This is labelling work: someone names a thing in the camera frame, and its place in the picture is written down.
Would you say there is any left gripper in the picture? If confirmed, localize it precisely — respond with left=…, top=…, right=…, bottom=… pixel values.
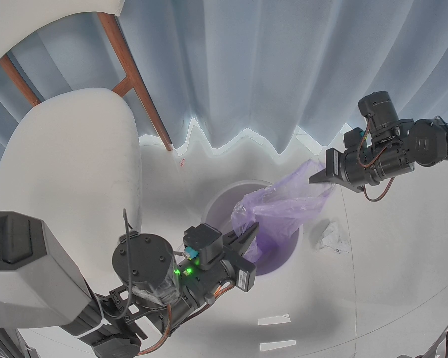
left=175, top=223, right=261, bottom=307

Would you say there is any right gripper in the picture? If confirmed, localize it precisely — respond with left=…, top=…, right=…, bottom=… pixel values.
left=309, top=145, right=416, bottom=194

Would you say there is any purple plastic bag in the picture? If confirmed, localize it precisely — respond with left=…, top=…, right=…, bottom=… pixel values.
left=229, top=159, right=336, bottom=275

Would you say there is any white trash bin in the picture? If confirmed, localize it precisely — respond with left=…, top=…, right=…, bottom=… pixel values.
left=203, top=179, right=305, bottom=277

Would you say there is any crumpled white paper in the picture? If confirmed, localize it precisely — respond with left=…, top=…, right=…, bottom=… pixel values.
left=314, top=220, right=349, bottom=253

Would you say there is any pale blue curtain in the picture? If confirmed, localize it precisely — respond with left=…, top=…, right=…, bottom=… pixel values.
left=0, top=0, right=448, bottom=180

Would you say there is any white cushioned wooden chair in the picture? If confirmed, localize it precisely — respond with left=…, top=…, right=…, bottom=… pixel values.
left=0, top=0, right=174, bottom=238

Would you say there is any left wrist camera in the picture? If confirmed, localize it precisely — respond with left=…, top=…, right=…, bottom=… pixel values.
left=183, top=223, right=224, bottom=271

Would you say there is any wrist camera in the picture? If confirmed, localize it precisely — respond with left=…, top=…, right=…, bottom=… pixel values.
left=183, top=223, right=224, bottom=271
left=343, top=127, right=368, bottom=156

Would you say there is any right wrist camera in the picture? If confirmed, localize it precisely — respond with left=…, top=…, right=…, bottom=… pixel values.
left=343, top=127, right=368, bottom=156

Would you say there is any black cable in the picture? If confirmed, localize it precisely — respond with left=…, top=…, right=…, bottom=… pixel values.
left=121, top=208, right=133, bottom=286

